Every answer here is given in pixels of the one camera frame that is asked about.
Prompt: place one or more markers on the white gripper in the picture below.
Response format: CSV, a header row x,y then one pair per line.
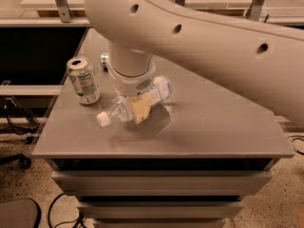
x,y
132,85

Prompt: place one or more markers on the clear plastic water bottle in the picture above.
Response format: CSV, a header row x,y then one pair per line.
x,y
119,110

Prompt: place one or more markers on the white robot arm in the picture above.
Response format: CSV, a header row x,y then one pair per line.
x,y
261,62

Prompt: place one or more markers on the lying silver blue can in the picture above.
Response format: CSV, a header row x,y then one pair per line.
x,y
104,61

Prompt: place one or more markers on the upright green white soda can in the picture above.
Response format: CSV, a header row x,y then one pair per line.
x,y
82,76

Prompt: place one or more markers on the grey drawer cabinet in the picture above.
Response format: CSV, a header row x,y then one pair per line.
x,y
189,165

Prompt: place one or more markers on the black office chair base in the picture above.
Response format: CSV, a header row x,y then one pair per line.
x,y
23,161

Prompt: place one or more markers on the grey seat cushion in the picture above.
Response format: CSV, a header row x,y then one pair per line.
x,y
20,213

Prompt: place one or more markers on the metal railing bracket left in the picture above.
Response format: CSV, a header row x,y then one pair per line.
x,y
63,11

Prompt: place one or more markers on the metal railing bracket right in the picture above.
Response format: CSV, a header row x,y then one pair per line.
x,y
253,13

